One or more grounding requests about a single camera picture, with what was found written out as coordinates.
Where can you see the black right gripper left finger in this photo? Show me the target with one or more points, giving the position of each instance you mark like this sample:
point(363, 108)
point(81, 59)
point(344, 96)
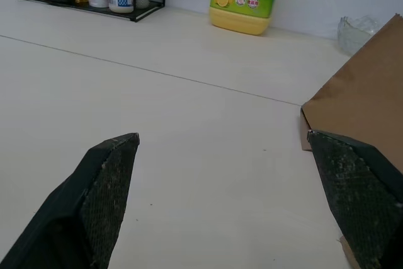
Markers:
point(75, 215)

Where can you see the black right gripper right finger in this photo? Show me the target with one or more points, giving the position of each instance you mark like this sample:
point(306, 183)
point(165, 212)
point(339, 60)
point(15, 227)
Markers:
point(355, 196)

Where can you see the brown cardboard box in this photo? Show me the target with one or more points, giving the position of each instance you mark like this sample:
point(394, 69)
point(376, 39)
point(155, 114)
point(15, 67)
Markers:
point(365, 92)

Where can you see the clear glass bowl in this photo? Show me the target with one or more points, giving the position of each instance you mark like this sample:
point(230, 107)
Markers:
point(354, 31)

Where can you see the yellow dish soap bottle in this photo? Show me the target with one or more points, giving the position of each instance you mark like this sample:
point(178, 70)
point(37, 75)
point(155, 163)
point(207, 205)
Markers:
point(244, 1)

